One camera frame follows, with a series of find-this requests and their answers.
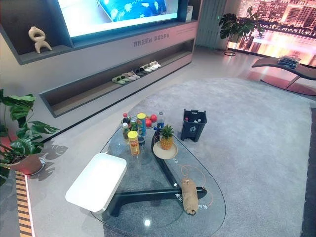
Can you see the green drink can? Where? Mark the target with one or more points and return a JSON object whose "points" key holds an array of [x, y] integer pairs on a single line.
{"points": [[134, 125]]}

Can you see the beige slippers pair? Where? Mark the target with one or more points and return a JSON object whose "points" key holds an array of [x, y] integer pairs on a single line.
{"points": [[132, 74]]}

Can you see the round beige plate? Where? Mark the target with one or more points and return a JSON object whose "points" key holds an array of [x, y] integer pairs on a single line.
{"points": [[165, 153]]}

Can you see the dark slippers pair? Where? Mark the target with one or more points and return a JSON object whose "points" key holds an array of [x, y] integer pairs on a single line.
{"points": [[142, 71]]}

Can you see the dark soda bottle red cap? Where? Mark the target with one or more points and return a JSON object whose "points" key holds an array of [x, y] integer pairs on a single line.
{"points": [[126, 121]]}

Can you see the blue-label drink bottle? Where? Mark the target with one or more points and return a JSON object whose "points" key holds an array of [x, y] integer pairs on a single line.
{"points": [[160, 121]]}

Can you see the monstera plant in brown pot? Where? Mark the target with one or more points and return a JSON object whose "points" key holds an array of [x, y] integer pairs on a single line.
{"points": [[19, 138]]}

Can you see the grey area rug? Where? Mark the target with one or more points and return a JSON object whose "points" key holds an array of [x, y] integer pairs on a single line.
{"points": [[234, 158]]}

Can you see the beige abstract sculpture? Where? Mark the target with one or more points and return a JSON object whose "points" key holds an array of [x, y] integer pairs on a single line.
{"points": [[39, 40]]}

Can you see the rolled tan cloth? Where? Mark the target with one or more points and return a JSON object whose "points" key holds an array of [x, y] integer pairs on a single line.
{"points": [[189, 197]]}

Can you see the curved dark lounge bench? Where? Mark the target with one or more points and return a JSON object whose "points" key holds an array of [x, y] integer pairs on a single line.
{"points": [[284, 69]]}

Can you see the white rectangular basket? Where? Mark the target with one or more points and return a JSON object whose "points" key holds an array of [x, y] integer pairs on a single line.
{"points": [[97, 182]]}

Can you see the white slippers pair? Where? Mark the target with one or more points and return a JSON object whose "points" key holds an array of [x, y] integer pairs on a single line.
{"points": [[152, 66]]}

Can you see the grey tv wall cabinet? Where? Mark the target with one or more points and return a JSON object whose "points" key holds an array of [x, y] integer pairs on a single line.
{"points": [[98, 64]]}

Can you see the dark blue trash bin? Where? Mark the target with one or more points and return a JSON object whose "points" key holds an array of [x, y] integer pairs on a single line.
{"points": [[193, 125]]}

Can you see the pineapple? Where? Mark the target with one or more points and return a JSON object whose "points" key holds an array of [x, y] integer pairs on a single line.
{"points": [[166, 139]]}

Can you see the red apple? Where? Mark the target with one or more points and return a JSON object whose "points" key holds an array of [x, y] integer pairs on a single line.
{"points": [[148, 122], [153, 118]]}

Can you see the dark small bottle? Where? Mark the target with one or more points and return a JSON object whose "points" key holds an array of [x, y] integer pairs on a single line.
{"points": [[156, 136]]}

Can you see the green slippers pair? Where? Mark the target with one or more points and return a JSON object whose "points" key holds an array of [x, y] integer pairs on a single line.
{"points": [[120, 79]]}

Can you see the monstera plant on metal stand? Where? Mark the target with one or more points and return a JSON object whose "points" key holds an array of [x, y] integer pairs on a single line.
{"points": [[238, 27]]}

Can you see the large television screen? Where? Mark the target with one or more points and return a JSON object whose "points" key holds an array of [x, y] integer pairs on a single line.
{"points": [[118, 14]]}

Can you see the clear bottle with white cap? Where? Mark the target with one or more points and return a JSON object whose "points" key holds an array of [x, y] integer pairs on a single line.
{"points": [[125, 131]]}

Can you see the glass coffee table with black base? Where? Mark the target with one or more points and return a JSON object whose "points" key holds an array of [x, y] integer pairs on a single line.
{"points": [[158, 182]]}

